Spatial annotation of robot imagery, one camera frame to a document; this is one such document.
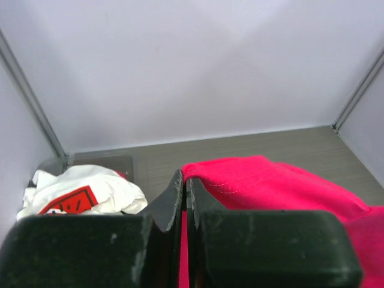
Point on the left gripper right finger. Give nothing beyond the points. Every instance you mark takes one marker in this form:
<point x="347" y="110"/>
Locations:
<point x="256" y="248"/>

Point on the white t shirt red print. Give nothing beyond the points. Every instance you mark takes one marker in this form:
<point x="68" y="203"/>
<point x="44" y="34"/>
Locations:
<point x="83" y="189"/>

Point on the right aluminium frame post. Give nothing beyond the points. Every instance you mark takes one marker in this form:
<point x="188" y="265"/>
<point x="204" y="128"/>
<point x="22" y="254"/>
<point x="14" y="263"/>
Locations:
<point x="361" y="88"/>

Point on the clear plastic bin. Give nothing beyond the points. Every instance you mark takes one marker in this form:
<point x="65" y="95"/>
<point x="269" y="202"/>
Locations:
<point x="120" y="162"/>

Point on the pink t shirt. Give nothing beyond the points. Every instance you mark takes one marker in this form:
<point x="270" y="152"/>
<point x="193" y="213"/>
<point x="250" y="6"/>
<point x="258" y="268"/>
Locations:
<point x="259" y="183"/>

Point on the aluminium frame post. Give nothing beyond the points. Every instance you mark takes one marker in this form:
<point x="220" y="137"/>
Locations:
<point x="361" y="88"/>
<point x="15" y="72"/>

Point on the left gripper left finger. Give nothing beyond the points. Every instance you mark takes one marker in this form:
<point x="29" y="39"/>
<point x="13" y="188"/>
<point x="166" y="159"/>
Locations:
<point x="139" y="250"/>

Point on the left aluminium frame post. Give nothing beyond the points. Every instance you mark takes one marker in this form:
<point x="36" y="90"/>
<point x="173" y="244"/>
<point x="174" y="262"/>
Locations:
<point x="15" y="72"/>

